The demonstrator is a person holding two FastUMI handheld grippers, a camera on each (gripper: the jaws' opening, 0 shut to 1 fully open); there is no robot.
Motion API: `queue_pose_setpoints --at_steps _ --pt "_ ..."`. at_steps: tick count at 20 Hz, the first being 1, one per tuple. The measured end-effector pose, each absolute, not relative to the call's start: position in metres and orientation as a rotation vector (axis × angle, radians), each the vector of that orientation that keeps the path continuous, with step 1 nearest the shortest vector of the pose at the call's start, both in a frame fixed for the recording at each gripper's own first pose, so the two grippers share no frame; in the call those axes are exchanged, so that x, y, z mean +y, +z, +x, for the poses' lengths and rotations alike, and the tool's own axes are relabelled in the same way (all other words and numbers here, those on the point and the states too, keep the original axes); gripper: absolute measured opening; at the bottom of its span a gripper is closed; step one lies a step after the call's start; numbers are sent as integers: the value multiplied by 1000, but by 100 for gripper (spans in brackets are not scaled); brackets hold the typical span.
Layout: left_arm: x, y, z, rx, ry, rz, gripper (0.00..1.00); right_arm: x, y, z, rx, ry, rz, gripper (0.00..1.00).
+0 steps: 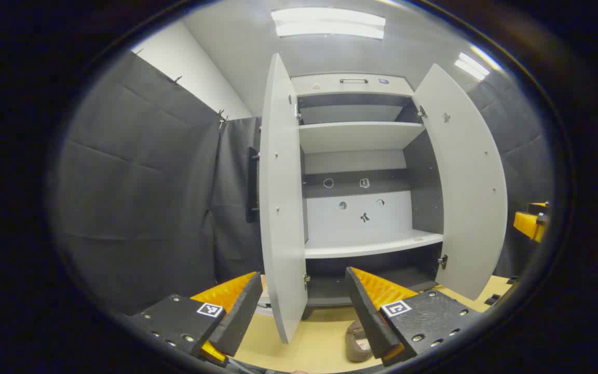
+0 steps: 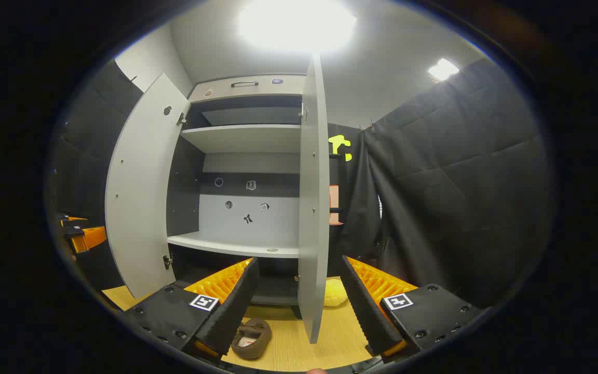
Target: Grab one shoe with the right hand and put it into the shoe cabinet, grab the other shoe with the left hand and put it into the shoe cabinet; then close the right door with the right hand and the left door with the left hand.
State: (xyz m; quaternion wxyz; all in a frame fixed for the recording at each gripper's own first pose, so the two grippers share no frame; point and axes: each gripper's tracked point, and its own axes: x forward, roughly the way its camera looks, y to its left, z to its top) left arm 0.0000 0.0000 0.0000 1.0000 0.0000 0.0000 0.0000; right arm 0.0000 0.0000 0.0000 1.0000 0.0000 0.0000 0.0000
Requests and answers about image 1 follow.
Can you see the large ceiling light panel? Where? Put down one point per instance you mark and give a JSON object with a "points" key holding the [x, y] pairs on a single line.
{"points": [[327, 23]]}

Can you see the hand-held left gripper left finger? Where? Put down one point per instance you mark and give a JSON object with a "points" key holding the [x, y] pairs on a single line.
{"points": [[239, 317]]}

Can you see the small ceiling light panel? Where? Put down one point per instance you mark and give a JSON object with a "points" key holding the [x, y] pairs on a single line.
{"points": [[471, 66]]}

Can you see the brown fuzzy shoe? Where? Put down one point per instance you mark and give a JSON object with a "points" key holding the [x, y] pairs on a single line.
{"points": [[355, 343]]}

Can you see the white cabinet door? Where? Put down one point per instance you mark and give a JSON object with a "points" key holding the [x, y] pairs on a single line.
{"points": [[281, 208], [470, 197]]}

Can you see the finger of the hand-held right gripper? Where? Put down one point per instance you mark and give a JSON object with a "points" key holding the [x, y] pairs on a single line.
{"points": [[530, 223]]}

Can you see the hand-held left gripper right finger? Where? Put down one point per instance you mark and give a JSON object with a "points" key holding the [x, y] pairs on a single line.
{"points": [[364, 311]]}

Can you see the small black clip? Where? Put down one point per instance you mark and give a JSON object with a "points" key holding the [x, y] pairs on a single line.
{"points": [[492, 299]]}

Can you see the white shoe cabinet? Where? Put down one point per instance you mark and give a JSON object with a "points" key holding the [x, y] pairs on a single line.
{"points": [[356, 135]]}

